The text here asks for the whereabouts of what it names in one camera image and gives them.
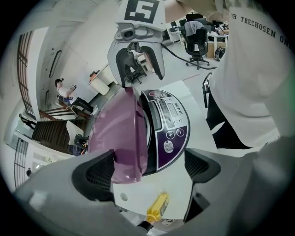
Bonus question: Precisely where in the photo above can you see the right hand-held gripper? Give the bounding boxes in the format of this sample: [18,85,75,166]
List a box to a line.
[107,0,167,89]

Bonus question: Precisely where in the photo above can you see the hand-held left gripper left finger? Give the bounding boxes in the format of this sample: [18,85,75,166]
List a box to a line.
[13,148,149,236]

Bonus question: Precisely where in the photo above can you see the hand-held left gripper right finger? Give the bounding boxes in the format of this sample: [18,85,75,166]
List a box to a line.
[183,135,292,236]

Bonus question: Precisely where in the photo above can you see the purple rice cooker base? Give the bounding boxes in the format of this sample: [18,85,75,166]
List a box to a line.
[138,88,192,177]

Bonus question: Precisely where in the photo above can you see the purple rice cooker lid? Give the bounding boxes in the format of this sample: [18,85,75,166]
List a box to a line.
[88,86,149,185]

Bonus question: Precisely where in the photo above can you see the person's black trousers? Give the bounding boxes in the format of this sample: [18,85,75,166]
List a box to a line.
[204,90,254,151]

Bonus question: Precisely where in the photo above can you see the dark wooden staircase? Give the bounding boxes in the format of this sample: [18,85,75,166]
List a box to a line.
[31,100,93,155]

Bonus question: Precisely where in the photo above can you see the yellow oil bottle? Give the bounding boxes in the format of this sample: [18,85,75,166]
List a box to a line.
[136,192,170,231]

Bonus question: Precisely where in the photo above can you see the black office chair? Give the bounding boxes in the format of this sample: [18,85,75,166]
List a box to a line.
[184,21,211,70]

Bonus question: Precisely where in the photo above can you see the person's white printed t-shirt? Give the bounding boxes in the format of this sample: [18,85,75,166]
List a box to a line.
[207,0,295,160]

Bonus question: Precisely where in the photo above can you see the right hand-held gripper black cable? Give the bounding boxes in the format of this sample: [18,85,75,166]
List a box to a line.
[160,42,218,70]

